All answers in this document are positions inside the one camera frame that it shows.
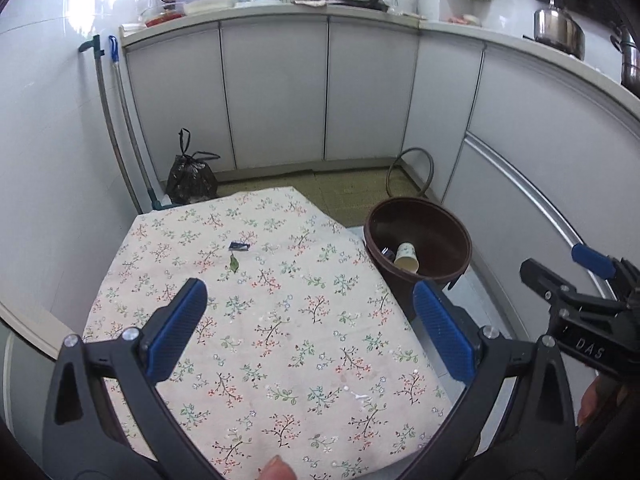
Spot white paper cup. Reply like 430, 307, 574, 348
394, 242, 420, 273

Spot brown plastic trash bin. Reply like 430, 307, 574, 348
363, 197, 473, 320

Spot white kitchen cabinets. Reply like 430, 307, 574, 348
120, 4, 639, 336

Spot right hand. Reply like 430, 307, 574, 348
577, 376, 637, 428

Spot left hand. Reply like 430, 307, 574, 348
258, 455, 297, 480

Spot small green leaf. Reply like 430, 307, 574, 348
229, 254, 240, 273

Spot small blue wrapper scrap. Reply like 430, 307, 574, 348
229, 242, 250, 252

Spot floral tablecloth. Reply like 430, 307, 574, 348
84, 188, 451, 479

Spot black garbage bag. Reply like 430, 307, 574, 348
166, 128, 220, 205

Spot green floor mat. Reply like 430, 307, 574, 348
218, 168, 419, 228

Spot black hose loop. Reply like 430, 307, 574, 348
385, 146, 435, 201

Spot blue-handled mop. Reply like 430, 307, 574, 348
108, 35, 170, 210

